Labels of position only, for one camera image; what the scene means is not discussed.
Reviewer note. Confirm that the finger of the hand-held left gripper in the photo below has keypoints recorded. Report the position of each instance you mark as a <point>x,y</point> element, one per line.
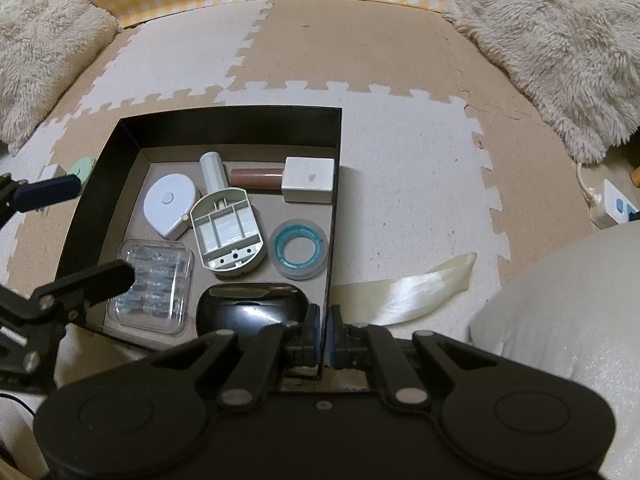
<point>45,193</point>
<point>100,280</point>

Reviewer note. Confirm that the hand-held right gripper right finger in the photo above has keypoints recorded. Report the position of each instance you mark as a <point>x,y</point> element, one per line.
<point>334,336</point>

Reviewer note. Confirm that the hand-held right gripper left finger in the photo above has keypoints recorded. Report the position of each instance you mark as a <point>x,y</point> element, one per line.
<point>316,334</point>

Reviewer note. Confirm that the white charger adapter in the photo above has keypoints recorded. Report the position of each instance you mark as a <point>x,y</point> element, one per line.
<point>52,172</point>

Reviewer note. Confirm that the green round tape measure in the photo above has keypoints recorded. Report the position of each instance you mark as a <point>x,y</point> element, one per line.
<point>84,167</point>

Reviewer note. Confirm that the clear plastic case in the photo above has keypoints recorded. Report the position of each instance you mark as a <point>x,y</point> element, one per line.
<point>162,282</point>

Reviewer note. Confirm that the clear tape roll teal core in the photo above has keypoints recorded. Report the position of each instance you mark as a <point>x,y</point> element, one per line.
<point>281,265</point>

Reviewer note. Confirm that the white round tape measure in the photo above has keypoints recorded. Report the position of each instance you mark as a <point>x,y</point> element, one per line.
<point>167,202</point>

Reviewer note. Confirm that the white device with compartment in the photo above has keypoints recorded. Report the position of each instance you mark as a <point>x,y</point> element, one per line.
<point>225,230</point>

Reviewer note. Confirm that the brown lipstick with white cap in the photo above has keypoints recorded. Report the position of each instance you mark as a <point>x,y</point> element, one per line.
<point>305,177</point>

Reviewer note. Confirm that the black cardboard box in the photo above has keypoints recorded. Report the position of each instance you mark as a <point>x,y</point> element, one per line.
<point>225,130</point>

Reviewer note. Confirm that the cream plastic strip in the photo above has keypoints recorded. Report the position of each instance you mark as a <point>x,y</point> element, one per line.
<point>400,295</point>

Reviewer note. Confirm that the black rounded device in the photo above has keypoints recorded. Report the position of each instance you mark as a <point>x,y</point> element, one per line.
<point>235,315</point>

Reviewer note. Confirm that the fluffy cream cushion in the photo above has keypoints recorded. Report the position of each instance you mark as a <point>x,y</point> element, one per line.
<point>45,45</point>
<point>560,45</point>

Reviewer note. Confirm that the beige white foam puzzle mat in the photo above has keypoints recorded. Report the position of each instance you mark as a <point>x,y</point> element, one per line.
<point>400,135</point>

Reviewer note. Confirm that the white smooth pillow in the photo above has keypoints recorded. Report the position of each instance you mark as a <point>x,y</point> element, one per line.
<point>565,320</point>

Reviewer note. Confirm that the white power strip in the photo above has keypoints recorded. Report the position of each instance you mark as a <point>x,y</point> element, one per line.
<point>612,205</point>

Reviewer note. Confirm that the small orange object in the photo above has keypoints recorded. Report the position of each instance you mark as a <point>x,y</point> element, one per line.
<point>635,175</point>

